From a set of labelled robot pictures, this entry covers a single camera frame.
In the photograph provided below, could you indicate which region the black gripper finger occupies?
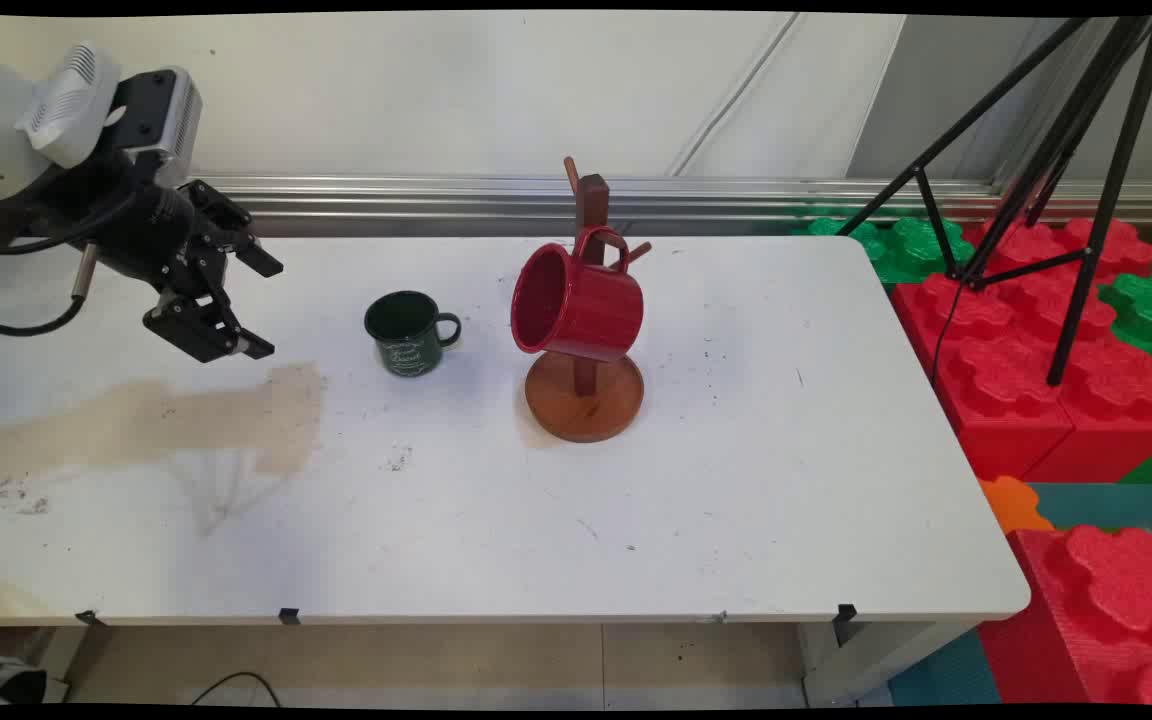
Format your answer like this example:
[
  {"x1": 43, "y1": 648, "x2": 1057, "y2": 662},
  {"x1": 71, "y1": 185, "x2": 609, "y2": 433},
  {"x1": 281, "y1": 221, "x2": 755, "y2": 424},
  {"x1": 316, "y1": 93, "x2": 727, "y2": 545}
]
[
  {"x1": 142, "y1": 288, "x2": 276, "y2": 364},
  {"x1": 188, "y1": 180, "x2": 285, "y2": 279}
]

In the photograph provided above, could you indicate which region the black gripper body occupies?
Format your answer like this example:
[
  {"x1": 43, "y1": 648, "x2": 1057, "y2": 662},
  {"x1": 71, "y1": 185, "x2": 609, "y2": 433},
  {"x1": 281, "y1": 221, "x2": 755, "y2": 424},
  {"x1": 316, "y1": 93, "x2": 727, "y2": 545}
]
[{"x1": 76, "y1": 178, "x2": 237, "y2": 301}]

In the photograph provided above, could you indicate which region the red enamel mug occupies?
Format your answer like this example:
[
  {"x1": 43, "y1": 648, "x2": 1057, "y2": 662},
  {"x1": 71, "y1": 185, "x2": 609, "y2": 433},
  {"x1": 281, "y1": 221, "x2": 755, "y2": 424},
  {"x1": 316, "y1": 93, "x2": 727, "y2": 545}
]
[{"x1": 510, "y1": 226, "x2": 645, "y2": 363}]

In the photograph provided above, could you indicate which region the dark green enamel mug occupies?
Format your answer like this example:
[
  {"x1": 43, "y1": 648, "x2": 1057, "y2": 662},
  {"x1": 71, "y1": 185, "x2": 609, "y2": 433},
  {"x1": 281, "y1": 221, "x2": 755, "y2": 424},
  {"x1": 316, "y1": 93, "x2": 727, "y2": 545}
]
[{"x1": 364, "y1": 290, "x2": 463, "y2": 378}]

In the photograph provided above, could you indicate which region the wooden mug tree stand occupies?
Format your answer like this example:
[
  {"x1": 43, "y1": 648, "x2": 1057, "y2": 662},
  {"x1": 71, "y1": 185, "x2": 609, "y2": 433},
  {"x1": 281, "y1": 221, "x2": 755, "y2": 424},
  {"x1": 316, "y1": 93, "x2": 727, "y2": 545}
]
[{"x1": 524, "y1": 156, "x2": 653, "y2": 443}]

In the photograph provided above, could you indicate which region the grey crumpled bag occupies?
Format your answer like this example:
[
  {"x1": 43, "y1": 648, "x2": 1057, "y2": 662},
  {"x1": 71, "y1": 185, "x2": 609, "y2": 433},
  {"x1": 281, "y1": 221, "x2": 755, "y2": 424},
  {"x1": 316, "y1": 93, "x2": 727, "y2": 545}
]
[{"x1": 0, "y1": 655, "x2": 72, "y2": 706}]

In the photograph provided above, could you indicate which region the white table leg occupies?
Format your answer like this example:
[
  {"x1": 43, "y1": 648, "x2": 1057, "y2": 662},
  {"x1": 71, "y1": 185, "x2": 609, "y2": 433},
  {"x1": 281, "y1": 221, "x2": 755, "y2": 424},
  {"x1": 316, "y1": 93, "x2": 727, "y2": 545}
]
[{"x1": 801, "y1": 620, "x2": 977, "y2": 707}]

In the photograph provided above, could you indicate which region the orange foam piece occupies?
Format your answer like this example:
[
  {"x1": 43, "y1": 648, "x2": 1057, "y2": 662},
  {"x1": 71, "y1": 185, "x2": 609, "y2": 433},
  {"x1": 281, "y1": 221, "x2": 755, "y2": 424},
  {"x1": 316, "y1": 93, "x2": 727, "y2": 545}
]
[{"x1": 978, "y1": 475, "x2": 1055, "y2": 534}]

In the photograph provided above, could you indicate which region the teal foam mat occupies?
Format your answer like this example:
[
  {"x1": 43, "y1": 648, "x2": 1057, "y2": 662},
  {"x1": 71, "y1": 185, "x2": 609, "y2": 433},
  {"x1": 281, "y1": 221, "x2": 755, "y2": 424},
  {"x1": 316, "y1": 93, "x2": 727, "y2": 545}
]
[
  {"x1": 1026, "y1": 482, "x2": 1152, "y2": 531},
  {"x1": 886, "y1": 628, "x2": 1003, "y2": 707}
]

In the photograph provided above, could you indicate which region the large red foam block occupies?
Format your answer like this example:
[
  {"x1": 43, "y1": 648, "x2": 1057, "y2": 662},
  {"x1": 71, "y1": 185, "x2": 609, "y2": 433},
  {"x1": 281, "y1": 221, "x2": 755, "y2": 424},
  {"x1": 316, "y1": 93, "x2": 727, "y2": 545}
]
[{"x1": 976, "y1": 525, "x2": 1152, "y2": 706}]

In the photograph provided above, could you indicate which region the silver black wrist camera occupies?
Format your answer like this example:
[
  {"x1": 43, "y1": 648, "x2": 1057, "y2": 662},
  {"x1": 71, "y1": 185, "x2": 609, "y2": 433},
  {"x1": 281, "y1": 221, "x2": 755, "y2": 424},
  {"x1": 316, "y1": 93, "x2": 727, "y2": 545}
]
[{"x1": 114, "y1": 67, "x2": 204, "y2": 189}]

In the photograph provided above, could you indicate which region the aluminium wall rail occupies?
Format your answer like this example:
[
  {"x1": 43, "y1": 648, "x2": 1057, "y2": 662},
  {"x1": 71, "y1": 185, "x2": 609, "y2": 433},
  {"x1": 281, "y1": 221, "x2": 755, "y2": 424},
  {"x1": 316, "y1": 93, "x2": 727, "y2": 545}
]
[{"x1": 186, "y1": 175, "x2": 1152, "y2": 237}]

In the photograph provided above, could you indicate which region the thin black floor cable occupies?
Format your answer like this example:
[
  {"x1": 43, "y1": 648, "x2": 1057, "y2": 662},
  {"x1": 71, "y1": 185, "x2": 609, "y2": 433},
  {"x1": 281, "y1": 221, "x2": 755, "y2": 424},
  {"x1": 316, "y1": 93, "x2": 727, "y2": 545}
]
[{"x1": 191, "y1": 671, "x2": 282, "y2": 707}]

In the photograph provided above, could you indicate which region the thin black tripod cable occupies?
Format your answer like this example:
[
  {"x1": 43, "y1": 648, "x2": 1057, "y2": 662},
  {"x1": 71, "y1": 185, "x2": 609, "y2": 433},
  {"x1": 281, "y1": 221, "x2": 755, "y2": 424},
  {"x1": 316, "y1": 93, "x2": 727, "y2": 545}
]
[{"x1": 931, "y1": 283, "x2": 969, "y2": 387}]

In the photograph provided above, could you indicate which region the black camera tripod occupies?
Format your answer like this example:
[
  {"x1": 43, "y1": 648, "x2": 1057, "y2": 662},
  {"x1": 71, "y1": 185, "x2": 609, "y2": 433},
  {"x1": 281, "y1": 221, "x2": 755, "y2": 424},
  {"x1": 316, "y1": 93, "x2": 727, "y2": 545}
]
[{"x1": 836, "y1": 15, "x2": 1152, "y2": 387}]

